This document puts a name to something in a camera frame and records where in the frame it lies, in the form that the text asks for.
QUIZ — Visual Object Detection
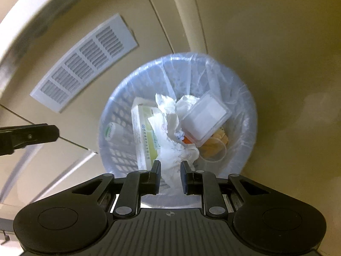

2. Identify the white green medicine box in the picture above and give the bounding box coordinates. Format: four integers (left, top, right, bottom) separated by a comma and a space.
131, 96, 160, 170

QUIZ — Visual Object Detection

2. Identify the blue lined trash bin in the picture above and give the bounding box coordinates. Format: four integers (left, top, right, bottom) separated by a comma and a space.
98, 53, 257, 208

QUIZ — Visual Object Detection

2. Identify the white pill bottle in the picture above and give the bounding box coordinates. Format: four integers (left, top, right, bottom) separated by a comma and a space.
104, 122, 124, 144

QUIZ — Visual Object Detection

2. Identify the grey cabinet vent grille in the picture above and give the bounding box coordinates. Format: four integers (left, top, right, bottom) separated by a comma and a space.
30, 14, 137, 113

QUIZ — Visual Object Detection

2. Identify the white paper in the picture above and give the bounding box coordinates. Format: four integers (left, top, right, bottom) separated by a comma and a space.
149, 94, 199, 190

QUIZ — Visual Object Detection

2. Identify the clear toothpick box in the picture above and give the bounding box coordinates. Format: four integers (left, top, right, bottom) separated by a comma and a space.
180, 91, 232, 147

